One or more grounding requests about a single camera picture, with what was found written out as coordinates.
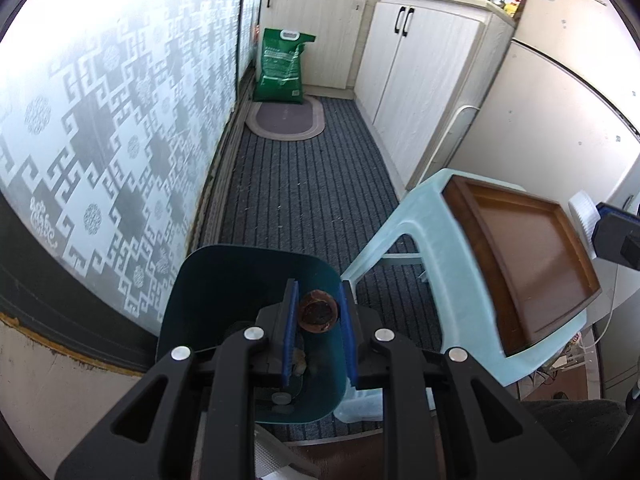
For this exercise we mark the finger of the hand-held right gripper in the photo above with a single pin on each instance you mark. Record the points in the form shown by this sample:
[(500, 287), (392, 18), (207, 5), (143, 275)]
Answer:
[(617, 240)]

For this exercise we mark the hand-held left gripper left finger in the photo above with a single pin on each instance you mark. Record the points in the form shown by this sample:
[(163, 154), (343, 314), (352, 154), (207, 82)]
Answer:
[(289, 335)]

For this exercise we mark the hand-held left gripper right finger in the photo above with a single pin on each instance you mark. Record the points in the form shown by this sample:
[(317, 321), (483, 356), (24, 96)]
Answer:
[(348, 335)]

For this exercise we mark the small brown cup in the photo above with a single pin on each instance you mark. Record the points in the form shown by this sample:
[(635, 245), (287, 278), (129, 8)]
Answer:
[(317, 310)]

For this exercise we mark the white ribbed plastic object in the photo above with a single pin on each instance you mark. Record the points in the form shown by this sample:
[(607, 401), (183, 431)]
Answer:
[(582, 215)]

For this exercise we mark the dark green waste bin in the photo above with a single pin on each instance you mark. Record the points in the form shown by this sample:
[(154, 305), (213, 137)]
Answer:
[(220, 290)]

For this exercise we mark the brown wooden tray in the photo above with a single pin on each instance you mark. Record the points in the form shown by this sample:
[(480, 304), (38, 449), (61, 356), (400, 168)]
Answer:
[(530, 260)]

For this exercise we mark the brown nut shell piece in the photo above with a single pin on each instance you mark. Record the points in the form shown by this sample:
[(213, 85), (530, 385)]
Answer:
[(300, 360)]

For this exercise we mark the grey round cap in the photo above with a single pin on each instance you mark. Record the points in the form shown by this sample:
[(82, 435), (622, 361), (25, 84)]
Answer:
[(281, 399)]

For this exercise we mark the white power strip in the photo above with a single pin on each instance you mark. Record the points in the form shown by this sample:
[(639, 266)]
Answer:
[(567, 360)]

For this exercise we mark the light blue plastic stool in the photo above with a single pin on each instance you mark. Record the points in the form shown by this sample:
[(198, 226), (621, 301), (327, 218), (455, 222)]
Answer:
[(440, 240)]

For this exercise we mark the white refrigerator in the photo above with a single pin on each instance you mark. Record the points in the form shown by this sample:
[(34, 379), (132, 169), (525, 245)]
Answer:
[(550, 125)]

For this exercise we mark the grey striped carpet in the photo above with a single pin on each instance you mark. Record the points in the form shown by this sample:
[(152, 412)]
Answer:
[(300, 185)]

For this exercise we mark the white rounded panel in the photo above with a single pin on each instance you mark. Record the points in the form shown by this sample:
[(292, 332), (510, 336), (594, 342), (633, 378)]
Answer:
[(462, 125)]

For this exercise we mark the dark grey cloth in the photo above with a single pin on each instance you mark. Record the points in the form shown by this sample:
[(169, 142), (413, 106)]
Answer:
[(575, 435)]

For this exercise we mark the grey oval floor mat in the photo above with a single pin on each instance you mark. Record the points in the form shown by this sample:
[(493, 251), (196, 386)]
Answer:
[(285, 120)]

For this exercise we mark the white double-door kitchen cabinet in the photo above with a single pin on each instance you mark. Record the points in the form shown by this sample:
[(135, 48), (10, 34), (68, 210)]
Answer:
[(425, 70)]

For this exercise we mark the green rice bag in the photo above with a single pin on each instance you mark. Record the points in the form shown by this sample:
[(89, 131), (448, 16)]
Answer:
[(280, 67)]

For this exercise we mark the wide patterned frosted glass door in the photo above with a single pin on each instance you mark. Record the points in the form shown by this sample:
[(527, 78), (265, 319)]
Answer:
[(100, 135)]

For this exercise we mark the white single-door kitchen cabinet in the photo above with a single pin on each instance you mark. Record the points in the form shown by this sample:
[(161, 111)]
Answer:
[(320, 30)]

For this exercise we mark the narrow patterned frosted glass door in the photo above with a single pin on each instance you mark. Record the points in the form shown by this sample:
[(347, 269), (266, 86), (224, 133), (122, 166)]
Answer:
[(250, 15)]

